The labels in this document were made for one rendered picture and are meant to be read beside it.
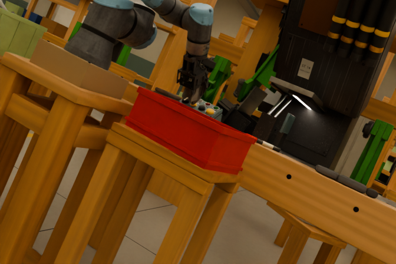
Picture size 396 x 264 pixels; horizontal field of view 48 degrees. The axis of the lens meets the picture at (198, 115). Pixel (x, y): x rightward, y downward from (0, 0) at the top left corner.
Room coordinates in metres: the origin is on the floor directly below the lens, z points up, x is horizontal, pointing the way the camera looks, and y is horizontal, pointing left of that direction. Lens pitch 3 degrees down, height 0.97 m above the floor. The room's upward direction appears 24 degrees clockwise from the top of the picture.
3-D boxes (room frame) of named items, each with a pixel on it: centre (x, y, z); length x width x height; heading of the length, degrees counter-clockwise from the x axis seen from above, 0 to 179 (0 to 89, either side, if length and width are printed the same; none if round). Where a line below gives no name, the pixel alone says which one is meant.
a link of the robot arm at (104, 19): (1.43, 0.39, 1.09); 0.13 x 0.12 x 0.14; 151
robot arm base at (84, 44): (1.42, 0.39, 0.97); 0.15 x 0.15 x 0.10
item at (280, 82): (1.69, -0.33, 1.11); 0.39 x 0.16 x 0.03; 155
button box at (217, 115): (1.63, 0.00, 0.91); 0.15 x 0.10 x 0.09; 65
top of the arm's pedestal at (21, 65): (1.42, 0.40, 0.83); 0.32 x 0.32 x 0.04; 66
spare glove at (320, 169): (1.41, -0.51, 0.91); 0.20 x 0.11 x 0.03; 69
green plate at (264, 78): (1.79, -0.20, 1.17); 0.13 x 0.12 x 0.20; 65
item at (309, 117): (1.90, -0.45, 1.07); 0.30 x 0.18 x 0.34; 65
